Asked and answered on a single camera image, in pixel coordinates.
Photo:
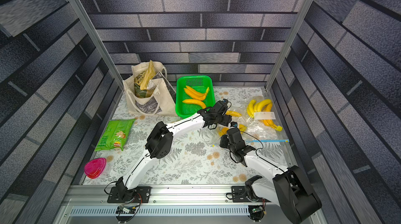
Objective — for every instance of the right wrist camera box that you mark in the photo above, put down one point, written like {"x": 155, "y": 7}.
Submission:
{"x": 235, "y": 139}

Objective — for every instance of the aluminium frame post left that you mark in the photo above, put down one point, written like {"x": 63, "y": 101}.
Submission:
{"x": 89, "y": 27}

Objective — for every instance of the yellow banana bunch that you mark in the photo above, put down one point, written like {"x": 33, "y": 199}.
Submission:
{"x": 262, "y": 111}
{"x": 236, "y": 117}

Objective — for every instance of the right circuit board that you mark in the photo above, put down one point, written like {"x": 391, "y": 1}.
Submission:
{"x": 256, "y": 213}

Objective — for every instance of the snack packets in tote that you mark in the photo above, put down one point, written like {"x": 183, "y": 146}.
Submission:
{"x": 143, "y": 74}

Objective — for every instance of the circuit board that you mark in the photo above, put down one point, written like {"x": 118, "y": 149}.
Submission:
{"x": 131, "y": 210}
{"x": 256, "y": 213}

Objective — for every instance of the green plastic basket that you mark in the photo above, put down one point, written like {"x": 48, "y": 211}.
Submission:
{"x": 200, "y": 84}

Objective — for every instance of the green chips bag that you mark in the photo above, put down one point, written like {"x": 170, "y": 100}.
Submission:
{"x": 115, "y": 135}

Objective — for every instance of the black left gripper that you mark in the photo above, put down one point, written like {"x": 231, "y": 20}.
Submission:
{"x": 227, "y": 120}

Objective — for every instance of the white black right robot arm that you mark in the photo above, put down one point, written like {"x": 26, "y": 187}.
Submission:
{"x": 289, "y": 188}

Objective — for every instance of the pink plastic container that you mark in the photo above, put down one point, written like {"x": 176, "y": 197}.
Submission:
{"x": 94, "y": 168}

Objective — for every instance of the aluminium frame post right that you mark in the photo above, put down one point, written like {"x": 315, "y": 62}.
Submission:
{"x": 287, "y": 44}

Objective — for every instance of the left circuit board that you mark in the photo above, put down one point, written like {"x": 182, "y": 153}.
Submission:
{"x": 131, "y": 210}

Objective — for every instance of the beige canvas tote bag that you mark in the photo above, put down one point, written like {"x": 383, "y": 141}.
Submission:
{"x": 162, "y": 101}

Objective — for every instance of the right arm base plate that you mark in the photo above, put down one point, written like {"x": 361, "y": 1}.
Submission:
{"x": 242, "y": 194}

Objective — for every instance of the aluminium frame post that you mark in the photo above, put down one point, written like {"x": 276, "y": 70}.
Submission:
{"x": 287, "y": 44}
{"x": 89, "y": 27}

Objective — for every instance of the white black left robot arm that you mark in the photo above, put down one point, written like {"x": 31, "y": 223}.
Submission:
{"x": 161, "y": 138}

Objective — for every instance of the aluminium front rail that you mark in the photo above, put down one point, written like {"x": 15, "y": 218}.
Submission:
{"x": 176, "y": 204}

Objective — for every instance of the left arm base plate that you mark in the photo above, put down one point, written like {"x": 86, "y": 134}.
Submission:
{"x": 141, "y": 194}

